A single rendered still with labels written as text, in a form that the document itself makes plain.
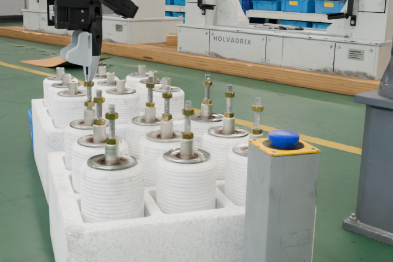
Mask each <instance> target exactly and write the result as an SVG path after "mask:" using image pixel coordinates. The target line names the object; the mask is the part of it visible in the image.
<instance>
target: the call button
mask: <svg viewBox="0 0 393 262"><path fill-rule="evenodd" d="M268 139H269V140H270V141H271V144H272V145H273V146H277V147H294V146H295V145H296V142H298V141H299V134H298V133H297V132H294V131H291V130H272V131H271V132H269V133H268Z"/></svg>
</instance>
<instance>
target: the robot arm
mask: <svg viewBox="0 0 393 262"><path fill-rule="evenodd" d="M101 4H103V5H105V6H107V7H108V8H109V9H111V10H113V12H114V13H115V14H117V15H118V16H120V17H121V18H124V19H127V18H132V19H133V18H134V17H135V15H136V13H137V11H138V9H139V7H138V6H136V5H135V3H134V2H132V1H131V0H47V25H48V26H54V28H55V29H67V30H74V31H73V32H72V35H71V43H70V44H69V45H68V46H66V47H64V48H62V49H61V50H60V57H61V58H62V59H63V60H66V61H68V62H69V63H73V64H78V65H81V66H83V69H84V74H85V79H86V80H87V77H86V76H87V75H88V81H92V80H93V78H94V76H95V74H96V72H97V69H98V64H99V59H100V55H101V48H102V5H101ZM49 5H53V12H54V16H51V19H52V20H50V14H49ZM378 94H379V95H381V96H383V97H385V98H389V99H393V37H392V48H391V58H390V60H389V63H388V65H387V67H386V69H385V71H384V74H383V76H382V78H381V81H380V83H379V87H378Z"/></svg>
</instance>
